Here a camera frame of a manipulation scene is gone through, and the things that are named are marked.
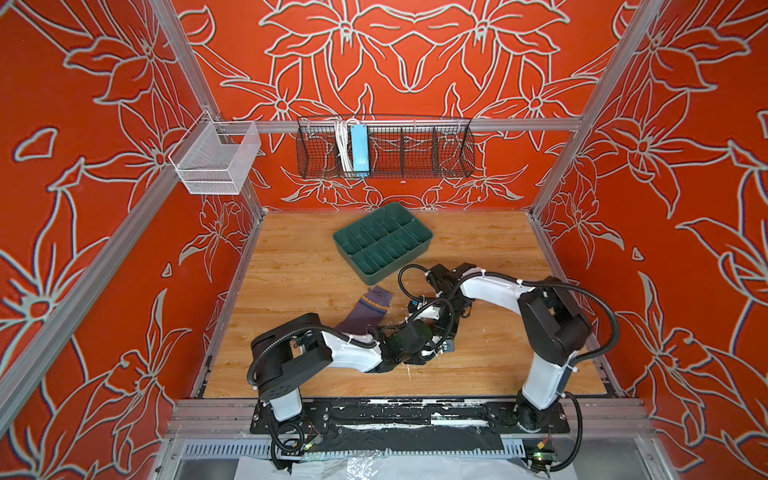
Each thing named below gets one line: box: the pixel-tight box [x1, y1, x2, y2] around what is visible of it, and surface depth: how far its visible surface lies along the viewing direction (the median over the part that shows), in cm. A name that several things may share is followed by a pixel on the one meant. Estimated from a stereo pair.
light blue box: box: [351, 124, 370, 177], surface depth 92 cm
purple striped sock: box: [334, 285, 393, 335], surface depth 94 cm
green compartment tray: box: [333, 202, 434, 286], surface depth 107 cm
